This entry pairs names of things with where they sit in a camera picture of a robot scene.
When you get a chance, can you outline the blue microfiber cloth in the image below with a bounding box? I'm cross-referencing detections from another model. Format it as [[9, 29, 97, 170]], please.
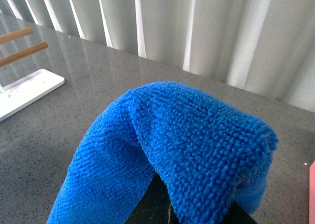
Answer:
[[48, 82, 278, 224]]

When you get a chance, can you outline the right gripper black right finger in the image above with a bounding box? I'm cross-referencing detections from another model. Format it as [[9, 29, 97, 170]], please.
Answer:
[[224, 201, 257, 224]]

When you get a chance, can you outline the white rack with wooden bars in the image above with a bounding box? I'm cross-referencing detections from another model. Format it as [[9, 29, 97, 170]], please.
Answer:
[[0, 27, 65, 122]]

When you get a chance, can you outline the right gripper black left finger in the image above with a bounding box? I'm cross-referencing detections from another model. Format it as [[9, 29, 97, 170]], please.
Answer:
[[125, 174, 175, 224]]

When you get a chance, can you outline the white pleated curtain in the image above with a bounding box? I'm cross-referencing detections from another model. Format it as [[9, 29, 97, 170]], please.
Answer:
[[0, 0, 315, 111]]

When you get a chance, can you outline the pink plastic box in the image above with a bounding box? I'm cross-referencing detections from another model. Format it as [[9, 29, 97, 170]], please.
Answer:
[[309, 162, 315, 224]]

